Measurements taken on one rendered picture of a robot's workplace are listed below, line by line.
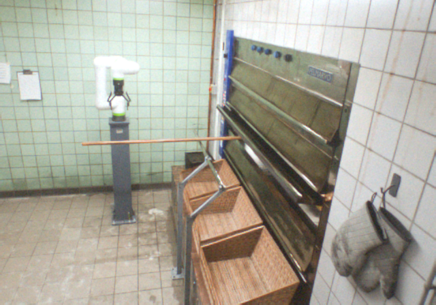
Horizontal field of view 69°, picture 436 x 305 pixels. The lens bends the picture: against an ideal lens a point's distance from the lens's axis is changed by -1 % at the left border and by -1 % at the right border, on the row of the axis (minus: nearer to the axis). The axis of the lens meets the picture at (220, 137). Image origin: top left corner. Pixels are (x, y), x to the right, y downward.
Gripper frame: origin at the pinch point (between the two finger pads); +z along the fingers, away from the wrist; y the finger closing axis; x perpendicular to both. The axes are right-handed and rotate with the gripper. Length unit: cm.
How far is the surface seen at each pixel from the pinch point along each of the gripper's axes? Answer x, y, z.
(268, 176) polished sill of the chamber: 95, -102, 25
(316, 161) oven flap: 150, -98, -14
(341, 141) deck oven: 168, -95, -33
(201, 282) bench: 124, -46, 85
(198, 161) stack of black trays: -22, -80, 68
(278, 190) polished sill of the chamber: 114, -99, 25
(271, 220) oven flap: 116, -97, 48
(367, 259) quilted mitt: 205, -88, 1
